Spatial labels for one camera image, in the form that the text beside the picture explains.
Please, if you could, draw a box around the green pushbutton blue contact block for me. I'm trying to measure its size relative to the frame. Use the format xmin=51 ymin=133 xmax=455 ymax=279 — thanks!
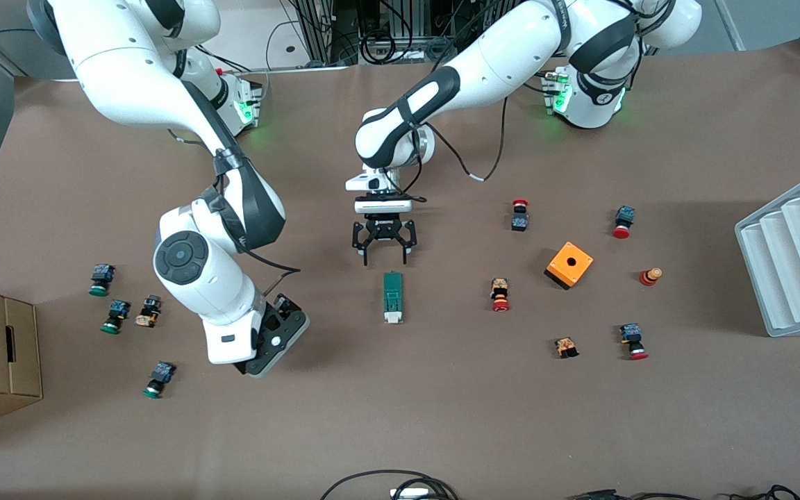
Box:
xmin=100 ymin=299 xmax=132 ymax=335
xmin=88 ymin=263 xmax=117 ymax=298
xmin=142 ymin=360 xmax=177 ymax=400

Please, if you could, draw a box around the aluminium equipment rack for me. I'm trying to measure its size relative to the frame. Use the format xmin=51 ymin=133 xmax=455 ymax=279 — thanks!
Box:
xmin=292 ymin=0 xmax=512 ymax=67

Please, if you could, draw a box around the red pushbutton blue contact block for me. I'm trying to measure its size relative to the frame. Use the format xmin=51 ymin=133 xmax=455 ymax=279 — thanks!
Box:
xmin=619 ymin=323 xmax=649 ymax=361
xmin=612 ymin=206 xmax=636 ymax=240

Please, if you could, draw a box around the grey metal bar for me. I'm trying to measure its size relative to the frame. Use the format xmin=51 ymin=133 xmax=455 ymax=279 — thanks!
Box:
xmin=712 ymin=0 xmax=747 ymax=53

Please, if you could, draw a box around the grey white ribbed tray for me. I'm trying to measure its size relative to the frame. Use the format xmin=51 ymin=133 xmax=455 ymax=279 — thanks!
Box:
xmin=734 ymin=165 xmax=800 ymax=338

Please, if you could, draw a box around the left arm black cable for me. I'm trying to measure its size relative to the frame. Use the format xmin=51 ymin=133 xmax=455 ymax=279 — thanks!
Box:
xmin=410 ymin=94 xmax=512 ymax=203

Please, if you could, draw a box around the black looped cable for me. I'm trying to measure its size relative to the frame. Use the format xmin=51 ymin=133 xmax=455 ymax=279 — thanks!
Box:
xmin=319 ymin=469 xmax=460 ymax=500

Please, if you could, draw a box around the orange button enclosure box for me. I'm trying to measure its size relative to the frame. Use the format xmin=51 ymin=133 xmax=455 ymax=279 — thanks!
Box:
xmin=544 ymin=241 xmax=594 ymax=291

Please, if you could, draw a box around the black coiled cable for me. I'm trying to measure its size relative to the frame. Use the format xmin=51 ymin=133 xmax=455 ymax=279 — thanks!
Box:
xmin=360 ymin=31 xmax=401 ymax=65

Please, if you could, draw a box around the grey coiled cable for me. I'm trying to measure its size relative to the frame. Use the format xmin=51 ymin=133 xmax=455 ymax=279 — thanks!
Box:
xmin=424 ymin=36 xmax=456 ymax=62

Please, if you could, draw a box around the thin black cable with connector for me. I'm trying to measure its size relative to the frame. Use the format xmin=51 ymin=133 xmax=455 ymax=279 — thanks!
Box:
xmin=567 ymin=484 xmax=800 ymax=500

